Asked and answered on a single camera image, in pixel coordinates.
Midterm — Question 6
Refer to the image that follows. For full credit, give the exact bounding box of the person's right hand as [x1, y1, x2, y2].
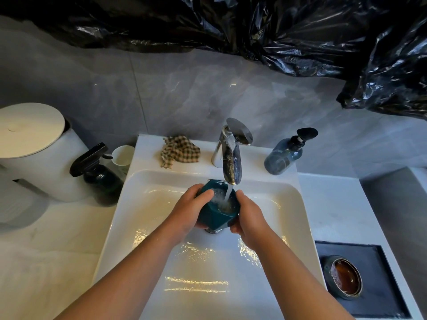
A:
[230, 190, 272, 252]

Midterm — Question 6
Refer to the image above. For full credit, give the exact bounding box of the black plastic sheet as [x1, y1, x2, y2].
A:
[0, 0, 427, 121]

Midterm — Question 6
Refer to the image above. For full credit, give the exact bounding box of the checkered brown cloth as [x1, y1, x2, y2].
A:
[160, 135, 201, 169]

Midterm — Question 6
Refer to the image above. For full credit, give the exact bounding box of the chrome sink faucet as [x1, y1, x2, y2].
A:
[211, 118, 253, 186]

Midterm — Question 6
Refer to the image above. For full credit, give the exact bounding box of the person's right forearm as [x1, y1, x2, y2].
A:
[245, 226, 355, 320]

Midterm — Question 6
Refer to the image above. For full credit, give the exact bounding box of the teal faceted cup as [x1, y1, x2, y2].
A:
[196, 179, 241, 231]

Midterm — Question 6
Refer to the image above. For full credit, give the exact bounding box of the blue pump soap bottle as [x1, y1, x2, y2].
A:
[264, 127, 319, 176]

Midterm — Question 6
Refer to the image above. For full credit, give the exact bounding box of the white ceramic sink basin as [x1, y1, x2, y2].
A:
[92, 134, 327, 320]

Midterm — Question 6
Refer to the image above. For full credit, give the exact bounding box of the white round lidded bin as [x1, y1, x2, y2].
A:
[0, 103, 91, 202]

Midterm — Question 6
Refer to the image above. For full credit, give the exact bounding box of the dark green spray bottle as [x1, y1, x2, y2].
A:
[69, 142, 125, 207]

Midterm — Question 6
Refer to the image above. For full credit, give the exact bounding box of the white mug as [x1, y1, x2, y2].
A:
[102, 145, 135, 182]

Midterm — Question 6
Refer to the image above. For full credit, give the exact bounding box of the person's left forearm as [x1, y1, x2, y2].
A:
[55, 220, 187, 320]

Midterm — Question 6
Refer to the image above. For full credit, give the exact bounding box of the black rectangular tray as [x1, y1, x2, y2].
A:
[315, 241, 412, 319]

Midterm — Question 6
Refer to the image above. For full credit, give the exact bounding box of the person's left hand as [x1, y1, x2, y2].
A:
[166, 184, 215, 238]

